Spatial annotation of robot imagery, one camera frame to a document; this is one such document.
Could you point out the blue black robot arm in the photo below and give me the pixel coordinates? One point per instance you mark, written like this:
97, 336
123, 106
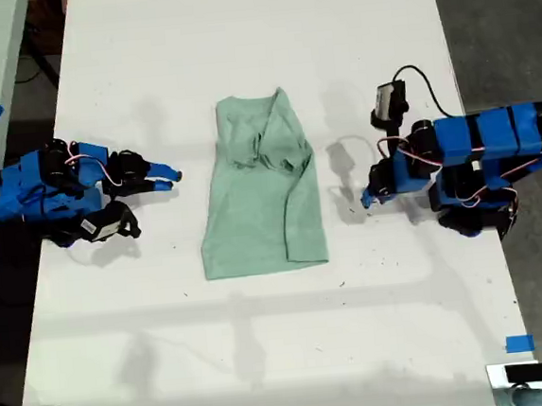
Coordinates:
37, 185
493, 133

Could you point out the black camera box with label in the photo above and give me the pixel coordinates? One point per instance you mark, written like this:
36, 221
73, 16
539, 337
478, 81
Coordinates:
102, 226

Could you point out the pale green T-shirt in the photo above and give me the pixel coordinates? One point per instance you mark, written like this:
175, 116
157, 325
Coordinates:
257, 213

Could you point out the small black box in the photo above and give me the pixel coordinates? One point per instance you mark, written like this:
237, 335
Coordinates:
528, 373

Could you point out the black camera stalk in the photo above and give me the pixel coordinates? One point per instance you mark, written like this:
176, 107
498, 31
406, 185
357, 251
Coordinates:
393, 136

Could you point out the black grey camera box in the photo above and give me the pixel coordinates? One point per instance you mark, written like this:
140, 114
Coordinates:
388, 102

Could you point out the short blue tape strip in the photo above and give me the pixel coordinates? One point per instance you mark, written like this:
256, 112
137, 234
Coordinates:
520, 343

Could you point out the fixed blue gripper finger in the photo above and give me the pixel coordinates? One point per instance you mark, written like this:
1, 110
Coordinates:
373, 200
166, 170

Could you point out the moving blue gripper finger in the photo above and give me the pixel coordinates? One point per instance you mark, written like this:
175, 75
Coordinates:
159, 186
369, 190

